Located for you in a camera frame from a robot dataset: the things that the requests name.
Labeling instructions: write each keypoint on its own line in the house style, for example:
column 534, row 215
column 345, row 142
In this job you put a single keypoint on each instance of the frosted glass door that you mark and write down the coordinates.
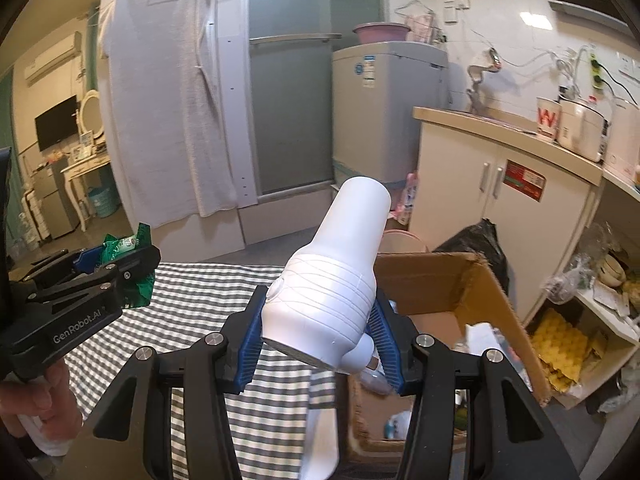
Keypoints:
column 290, row 110

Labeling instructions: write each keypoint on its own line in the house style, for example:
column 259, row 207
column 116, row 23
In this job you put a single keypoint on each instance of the yellow foam sheet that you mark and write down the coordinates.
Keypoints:
column 560, row 345

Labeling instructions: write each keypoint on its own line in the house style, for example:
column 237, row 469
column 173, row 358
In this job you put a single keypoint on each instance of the black trash bag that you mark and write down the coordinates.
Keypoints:
column 475, row 245

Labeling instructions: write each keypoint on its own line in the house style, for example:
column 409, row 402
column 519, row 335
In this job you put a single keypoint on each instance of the round white mirror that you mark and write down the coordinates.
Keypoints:
column 91, row 110

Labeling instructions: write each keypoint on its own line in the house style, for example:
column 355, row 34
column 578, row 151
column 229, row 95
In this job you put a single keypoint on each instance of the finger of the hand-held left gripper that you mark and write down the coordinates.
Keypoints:
column 130, row 267
column 85, row 260

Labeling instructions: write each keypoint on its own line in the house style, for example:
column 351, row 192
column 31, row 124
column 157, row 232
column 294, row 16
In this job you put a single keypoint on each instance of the white dressing table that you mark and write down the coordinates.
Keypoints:
column 85, row 165

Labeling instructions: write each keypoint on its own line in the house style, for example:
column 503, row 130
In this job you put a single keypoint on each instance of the white paper cup red print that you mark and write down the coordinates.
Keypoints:
column 547, row 120

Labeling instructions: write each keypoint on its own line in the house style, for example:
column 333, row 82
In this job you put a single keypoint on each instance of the white towel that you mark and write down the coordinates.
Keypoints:
column 160, row 110

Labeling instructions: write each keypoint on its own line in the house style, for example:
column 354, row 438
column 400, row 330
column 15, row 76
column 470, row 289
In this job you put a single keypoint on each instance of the green wrapper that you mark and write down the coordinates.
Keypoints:
column 117, row 247

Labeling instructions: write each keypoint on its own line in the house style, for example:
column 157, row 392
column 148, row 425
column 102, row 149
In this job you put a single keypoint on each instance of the white air conditioner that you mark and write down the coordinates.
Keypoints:
column 52, row 60

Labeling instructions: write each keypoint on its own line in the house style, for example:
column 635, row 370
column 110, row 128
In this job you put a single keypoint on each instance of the white plastic bottle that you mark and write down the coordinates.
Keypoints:
column 330, row 270

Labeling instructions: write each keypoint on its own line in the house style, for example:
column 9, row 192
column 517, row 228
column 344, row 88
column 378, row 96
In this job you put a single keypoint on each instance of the pink basin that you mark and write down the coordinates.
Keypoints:
column 380, row 34

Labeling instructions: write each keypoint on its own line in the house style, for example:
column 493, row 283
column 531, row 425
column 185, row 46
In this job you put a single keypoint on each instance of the cream kitchen cabinet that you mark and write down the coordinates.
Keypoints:
column 465, row 210

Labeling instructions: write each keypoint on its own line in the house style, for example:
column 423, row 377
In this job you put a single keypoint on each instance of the pink hanging clothes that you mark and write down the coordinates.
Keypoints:
column 420, row 27

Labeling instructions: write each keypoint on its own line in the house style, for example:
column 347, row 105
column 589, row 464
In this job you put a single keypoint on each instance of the black television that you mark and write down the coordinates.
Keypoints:
column 55, row 122

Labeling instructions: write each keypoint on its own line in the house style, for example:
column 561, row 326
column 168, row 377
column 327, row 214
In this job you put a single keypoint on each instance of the white wall sockets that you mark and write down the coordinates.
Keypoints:
column 627, row 65

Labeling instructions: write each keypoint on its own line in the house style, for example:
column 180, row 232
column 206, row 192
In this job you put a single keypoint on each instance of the ceramic bowl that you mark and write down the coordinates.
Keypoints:
column 612, row 267

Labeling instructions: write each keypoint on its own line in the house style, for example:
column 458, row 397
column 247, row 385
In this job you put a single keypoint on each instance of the grey white checked tablecloth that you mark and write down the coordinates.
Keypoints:
column 200, row 300

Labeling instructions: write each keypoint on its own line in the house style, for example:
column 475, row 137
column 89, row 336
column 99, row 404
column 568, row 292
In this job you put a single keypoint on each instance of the brown cardboard box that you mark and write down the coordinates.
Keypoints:
column 450, row 285

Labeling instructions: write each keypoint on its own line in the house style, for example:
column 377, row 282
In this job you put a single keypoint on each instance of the green white power strip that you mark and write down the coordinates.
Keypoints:
column 594, row 72

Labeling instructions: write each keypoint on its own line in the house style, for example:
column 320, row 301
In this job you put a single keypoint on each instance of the small grey fridge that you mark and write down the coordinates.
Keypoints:
column 50, row 205

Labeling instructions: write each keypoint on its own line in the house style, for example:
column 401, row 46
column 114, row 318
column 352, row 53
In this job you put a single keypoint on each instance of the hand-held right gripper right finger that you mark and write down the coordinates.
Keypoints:
column 387, row 355

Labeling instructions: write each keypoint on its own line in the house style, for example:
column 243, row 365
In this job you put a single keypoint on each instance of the metal faucet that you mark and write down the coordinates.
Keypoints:
column 475, row 100

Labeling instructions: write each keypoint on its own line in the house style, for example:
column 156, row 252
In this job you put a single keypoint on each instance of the clear plastic bag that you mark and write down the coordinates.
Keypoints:
column 575, row 275

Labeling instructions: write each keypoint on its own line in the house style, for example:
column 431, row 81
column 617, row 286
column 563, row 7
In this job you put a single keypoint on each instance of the teal basket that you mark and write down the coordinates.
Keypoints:
column 103, row 202

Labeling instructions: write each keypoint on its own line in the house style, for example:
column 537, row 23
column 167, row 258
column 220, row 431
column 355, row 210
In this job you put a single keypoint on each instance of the teal curtain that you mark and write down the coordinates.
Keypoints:
column 15, row 125

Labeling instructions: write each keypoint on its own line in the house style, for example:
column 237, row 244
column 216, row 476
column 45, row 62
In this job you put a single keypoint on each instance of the grey washing machine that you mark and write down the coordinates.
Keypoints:
column 390, row 110

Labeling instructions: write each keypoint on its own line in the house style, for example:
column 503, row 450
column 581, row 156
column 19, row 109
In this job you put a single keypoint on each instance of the person's left hand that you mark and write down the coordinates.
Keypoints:
column 40, row 400

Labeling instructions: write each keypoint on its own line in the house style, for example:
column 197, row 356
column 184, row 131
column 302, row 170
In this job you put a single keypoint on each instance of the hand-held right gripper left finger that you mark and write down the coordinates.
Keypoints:
column 247, row 355

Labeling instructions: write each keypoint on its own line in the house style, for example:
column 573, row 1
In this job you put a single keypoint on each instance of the pink waste bin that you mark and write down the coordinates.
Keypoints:
column 400, row 240

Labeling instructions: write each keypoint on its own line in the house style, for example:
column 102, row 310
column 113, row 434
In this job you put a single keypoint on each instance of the white wall switch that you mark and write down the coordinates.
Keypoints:
column 456, row 7

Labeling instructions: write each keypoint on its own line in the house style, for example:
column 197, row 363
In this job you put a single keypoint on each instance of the pink patterned bag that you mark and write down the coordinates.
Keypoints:
column 407, row 200

